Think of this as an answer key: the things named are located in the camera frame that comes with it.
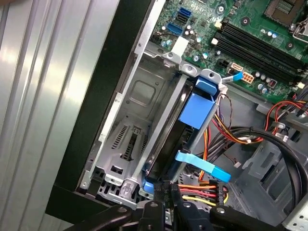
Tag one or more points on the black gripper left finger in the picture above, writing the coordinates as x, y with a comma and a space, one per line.
151, 219

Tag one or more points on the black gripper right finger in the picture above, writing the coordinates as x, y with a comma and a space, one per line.
192, 219

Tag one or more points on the hard disk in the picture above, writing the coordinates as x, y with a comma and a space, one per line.
196, 110

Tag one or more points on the metal disk bay cage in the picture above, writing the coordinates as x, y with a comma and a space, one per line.
142, 96

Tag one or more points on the metal optical drive cage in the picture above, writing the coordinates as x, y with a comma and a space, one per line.
264, 173

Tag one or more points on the black open PC case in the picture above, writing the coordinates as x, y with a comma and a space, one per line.
96, 108

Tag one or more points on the black RAM slot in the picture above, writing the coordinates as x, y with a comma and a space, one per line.
252, 36
252, 50
252, 57
252, 43

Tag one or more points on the green motherboard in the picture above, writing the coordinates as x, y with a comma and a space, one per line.
204, 24

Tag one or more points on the metal socket cover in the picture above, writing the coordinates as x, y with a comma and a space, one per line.
298, 25

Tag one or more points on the CPU socket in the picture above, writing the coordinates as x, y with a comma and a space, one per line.
284, 7

